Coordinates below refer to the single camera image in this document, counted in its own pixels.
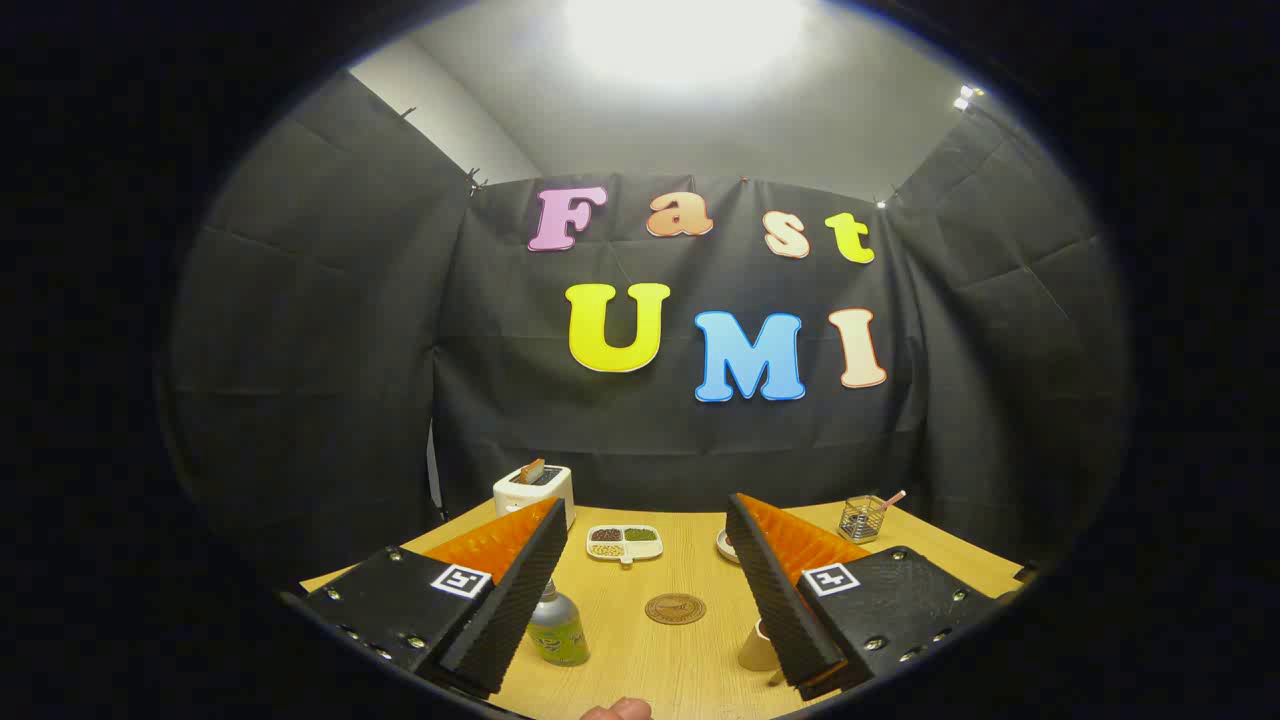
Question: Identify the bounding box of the white toaster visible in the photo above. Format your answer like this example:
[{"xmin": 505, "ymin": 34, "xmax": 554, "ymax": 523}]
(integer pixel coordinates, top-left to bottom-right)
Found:
[{"xmin": 493, "ymin": 463, "xmax": 576, "ymax": 531}]

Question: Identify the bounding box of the wooden table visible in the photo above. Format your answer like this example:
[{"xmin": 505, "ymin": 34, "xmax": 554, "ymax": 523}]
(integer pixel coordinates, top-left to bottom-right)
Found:
[{"xmin": 300, "ymin": 500, "xmax": 1026, "ymax": 720}]

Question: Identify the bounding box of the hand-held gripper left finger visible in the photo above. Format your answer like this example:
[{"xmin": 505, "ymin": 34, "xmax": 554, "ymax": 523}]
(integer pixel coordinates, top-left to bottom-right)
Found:
[{"xmin": 300, "ymin": 497, "xmax": 569, "ymax": 699}]

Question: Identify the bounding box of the white divided snack dish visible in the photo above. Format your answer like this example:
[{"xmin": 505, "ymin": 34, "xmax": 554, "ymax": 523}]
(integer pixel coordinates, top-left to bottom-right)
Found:
[{"xmin": 586, "ymin": 525, "xmax": 664, "ymax": 567}]

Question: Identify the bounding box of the wire mesh holder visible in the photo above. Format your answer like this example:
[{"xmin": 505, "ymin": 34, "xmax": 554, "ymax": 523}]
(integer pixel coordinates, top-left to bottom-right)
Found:
[{"xmin": 838, "ymin": 495, "xmax": 889, "ymax": 544}]

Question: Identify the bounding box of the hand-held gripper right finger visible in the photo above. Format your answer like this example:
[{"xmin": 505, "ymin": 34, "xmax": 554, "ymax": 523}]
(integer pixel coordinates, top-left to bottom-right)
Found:
[{"xmin": 726, "ymin": 492, "xmax": 1021, "ymax": 701}]

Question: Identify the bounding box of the cream cup with wooden handle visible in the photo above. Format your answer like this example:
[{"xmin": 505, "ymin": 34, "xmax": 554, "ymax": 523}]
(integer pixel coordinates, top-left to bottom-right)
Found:
[{"xmin": 738, "ymin": 617, "xmax": 783, "ymax": 673}]

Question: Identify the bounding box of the silver green juice bottle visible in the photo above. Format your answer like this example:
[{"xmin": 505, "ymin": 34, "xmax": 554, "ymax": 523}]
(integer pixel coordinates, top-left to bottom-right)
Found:
[{"xmin": 527, "ymin": 578, "xmax": 591, "ymax": 668}]

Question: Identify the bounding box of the round brown coaster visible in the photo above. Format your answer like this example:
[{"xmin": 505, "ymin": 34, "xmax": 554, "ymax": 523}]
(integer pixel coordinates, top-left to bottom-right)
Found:
[{"xmin": 645, "ymin": 593, "xmax": 707, "ymax": 626}]

